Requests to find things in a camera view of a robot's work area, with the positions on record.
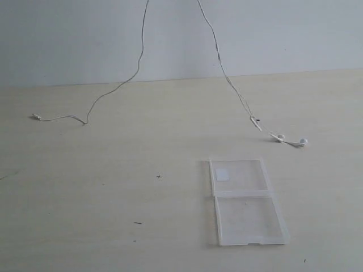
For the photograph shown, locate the white wired earphones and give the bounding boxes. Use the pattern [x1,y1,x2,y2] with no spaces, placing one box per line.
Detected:
[30,0,309,148]

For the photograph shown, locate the white sticker in case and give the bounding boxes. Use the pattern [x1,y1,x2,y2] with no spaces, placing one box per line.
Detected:
[215,168,230,182]

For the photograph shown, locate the clear plastic hinged case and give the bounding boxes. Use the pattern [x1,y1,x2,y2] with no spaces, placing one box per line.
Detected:
[198,158,290,247]

